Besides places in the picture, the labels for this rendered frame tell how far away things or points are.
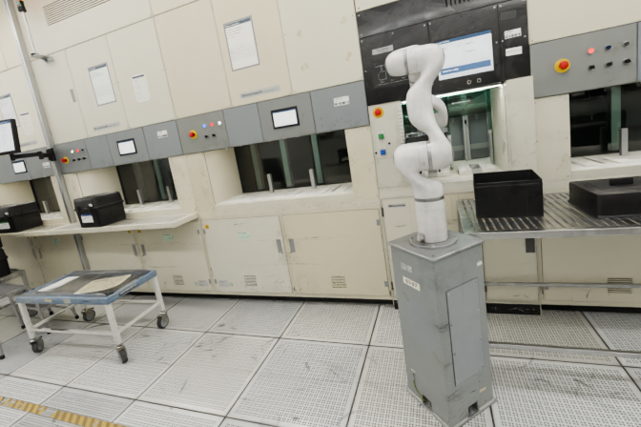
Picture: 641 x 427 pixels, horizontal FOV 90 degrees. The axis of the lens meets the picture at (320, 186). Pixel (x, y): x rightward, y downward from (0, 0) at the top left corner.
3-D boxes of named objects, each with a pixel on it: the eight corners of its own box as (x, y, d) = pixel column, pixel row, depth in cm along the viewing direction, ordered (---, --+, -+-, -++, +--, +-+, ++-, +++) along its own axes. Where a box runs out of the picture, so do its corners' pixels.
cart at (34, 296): (26, 356, 238) (5, 297, 230) (92, 315, 287) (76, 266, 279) (125, 366, 208) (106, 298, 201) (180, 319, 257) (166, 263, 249)
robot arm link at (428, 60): (414, 172, 138) (454, 167, 132) (411, 172, 127) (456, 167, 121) (403, 55, 137) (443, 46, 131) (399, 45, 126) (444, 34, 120)
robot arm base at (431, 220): (433, 253, 124) (428, 207, 121) (401, 241, 141) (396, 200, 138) (467, 239, 132) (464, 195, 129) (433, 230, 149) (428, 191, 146)
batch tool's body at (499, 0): (393, 313, 219) (353, 10, 188) (404, 256, 307) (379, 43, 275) (544, 319, 189) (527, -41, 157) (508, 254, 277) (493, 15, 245)
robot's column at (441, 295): (451, 434, 131) (433, 259, 118) (405, 389, 156) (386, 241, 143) (497, 401, 142) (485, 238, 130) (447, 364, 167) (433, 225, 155)
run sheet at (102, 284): (70, 295, 220) (69, 294, 219) (93, 280, 243) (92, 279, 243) (115, 288, 220) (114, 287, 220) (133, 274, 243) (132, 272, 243)
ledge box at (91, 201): (76, 229, 276) (68, 199, 271) (108, 218, 301) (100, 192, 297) (98, 228, 264) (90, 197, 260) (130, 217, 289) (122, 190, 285)
